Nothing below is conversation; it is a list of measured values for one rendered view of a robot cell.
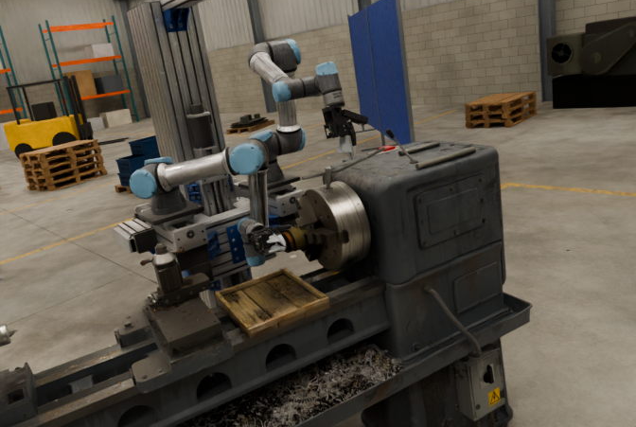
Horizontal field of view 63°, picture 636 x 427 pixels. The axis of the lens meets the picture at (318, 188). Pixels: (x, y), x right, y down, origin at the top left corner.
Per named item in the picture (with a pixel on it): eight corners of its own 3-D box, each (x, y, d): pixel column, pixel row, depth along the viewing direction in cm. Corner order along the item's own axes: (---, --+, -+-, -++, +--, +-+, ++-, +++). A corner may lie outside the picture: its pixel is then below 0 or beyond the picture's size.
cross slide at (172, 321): (187, 290, 195) (185, 279, 194) (223, 335, 158) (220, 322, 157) (143, 306, 187) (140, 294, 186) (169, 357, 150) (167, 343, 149)
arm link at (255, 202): (244, 133, 215) (250, 243, 228) (238, 138, 205) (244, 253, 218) (272, 133, 214) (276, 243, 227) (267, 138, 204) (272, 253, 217)
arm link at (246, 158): (147, 193, 214) (271, 164, 206) (132, 204, 200) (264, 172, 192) (137, 166, 212) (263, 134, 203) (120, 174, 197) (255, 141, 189)
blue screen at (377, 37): (344, 134, 1078) (327, 18, 1019) (381, 128, 1082) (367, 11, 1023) (387, 177, 680) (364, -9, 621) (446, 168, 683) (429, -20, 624)
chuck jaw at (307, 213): (321, 222, 196) (309, 194, 199) (325, 218, 191) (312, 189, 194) (294, 230, 191) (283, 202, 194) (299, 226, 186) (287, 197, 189)
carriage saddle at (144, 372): (195, 302, 197) (192, 288, 196) (237, 355, 157) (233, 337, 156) (114, 331, 184) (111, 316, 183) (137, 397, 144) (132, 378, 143)
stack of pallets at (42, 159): (86, 173, 1104) (77, 140, 1086) (109, 173, 1053) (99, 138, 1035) (27, 190, 1007) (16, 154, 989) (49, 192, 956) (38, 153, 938)
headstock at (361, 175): (432, 215, 251) (425, 137, 242) (511, 239, 210) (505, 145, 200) (328, 253, 226) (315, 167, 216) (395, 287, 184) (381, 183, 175)
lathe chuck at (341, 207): (320, 240, 215) (317, 171, 201) (363, 277, 190) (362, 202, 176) (301, 247, 211) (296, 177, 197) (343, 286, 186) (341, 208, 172)
